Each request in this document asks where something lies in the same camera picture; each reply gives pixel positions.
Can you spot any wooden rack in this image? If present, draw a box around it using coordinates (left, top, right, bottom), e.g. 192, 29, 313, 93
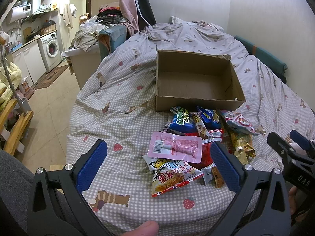
1, 99, 34, 156

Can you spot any pile of clothes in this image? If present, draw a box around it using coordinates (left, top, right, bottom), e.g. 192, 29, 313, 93
96, 7, 129, 26

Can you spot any white water heater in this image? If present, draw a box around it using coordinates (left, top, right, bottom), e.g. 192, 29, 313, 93
6, 3, 32, 24

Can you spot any pink hanging curtain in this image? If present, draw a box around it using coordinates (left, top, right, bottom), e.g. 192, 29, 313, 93
119, 0, 139, 36

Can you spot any white washing machine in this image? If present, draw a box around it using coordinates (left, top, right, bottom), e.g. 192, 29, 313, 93
37, 30, 61, 73

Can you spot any blue Lonely God chips bag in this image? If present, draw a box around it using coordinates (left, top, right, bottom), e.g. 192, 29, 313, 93
167, 106, 197, 134

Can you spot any yellow blanket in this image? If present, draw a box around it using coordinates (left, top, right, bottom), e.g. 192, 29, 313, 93
0, 62, 23, 104

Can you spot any white Power Life snack bag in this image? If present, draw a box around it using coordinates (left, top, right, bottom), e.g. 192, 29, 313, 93
142, 155, 203, 197

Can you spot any brown door mat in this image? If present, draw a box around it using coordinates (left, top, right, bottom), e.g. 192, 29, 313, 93
34, 65, 68, 89

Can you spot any person's grey trouser leg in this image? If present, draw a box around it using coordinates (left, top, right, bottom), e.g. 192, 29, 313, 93
1, 150, 34, 235

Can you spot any pink sachet snack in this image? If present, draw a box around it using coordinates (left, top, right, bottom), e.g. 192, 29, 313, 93
147, 132, 202, 164

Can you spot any large red snack bag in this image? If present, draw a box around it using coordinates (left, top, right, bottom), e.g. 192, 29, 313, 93
189, 128, 227, 170

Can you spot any small brown wafer packet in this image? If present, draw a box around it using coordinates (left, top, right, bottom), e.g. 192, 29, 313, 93
201, 162, 224, 189

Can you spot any yellow snack bag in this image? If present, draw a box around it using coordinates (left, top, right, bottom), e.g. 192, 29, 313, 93
231, 133, 256, 165

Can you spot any white kitchen cabinet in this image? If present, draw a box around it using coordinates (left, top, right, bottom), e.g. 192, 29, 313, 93
12, 41, 46, 86

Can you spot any blue yellow snack packet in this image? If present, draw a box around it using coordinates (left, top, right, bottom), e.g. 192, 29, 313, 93
197, 106, 221, 130

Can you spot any teal bed side cushion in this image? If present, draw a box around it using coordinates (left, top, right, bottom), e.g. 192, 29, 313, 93
234, 35, 288, 83

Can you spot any red white chocolate bar packet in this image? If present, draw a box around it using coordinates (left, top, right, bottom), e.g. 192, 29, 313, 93
192, 112, 212, 140

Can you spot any person's left hand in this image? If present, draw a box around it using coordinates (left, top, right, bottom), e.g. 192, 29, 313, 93
122, 220, 159, 236

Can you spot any person's right hand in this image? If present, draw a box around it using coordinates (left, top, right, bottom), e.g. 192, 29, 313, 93
288, 186, 305, 217

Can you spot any white red Oishi shrimp bag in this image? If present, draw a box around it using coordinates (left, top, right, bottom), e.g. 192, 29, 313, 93
219, 110, 258, 135

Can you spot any brown cardboard box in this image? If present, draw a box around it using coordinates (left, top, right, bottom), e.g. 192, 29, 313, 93
155, 50, 246, 112

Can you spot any checked bed quilt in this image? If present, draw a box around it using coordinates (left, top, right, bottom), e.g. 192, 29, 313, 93
67, 22, 314, 235

